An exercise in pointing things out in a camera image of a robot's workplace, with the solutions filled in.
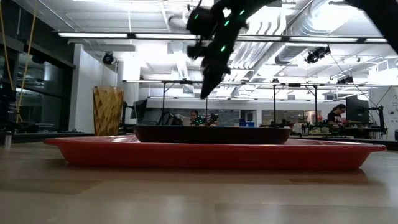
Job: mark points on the amber faceted plastic cup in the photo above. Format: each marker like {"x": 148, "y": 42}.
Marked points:
{"x": 108, "y": 109}

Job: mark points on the small grey cylinder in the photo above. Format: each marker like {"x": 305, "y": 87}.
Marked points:
{"x": 7, "y": 140}

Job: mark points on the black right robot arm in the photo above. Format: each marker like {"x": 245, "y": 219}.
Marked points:
{"x": 230, "y": 15}

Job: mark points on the person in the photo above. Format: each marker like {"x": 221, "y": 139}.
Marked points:
{"x": 194, "y": 116}
{"x": 337, "y": 113}

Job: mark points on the black round ceiling spotlight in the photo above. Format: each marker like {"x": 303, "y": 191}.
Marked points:
{"x": 108, "y": 58}

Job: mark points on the blue box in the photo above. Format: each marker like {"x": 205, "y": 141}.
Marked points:
{"x": 246, "y": 124}

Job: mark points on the black round plate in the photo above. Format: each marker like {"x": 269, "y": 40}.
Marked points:
{"x": 211, "y": 135}

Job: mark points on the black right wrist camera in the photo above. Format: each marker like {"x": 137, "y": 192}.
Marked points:
{"x": 195, "y": 51}

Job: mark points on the black track light cluster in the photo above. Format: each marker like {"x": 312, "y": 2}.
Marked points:
{"x": 317, "y": 54}
{"x": 345, "y": 80}

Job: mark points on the black computer monitor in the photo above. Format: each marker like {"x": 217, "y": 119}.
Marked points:
{"x": 140, "y": 109}
{"x": 357, "y": 109}

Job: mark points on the black table frame rail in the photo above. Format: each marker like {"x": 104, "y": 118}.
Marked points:
{"x": 46, "y": 137}

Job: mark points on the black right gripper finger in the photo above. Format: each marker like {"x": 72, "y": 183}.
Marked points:
{"x": 221, "y": 77}
{"x": 209, "y": 82}

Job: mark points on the black background rig frame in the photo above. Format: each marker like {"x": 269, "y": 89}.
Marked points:
{"x": 274, "y": 102}

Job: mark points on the red plastic tray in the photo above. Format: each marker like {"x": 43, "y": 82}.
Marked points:
{"x": 217, "y": 155}

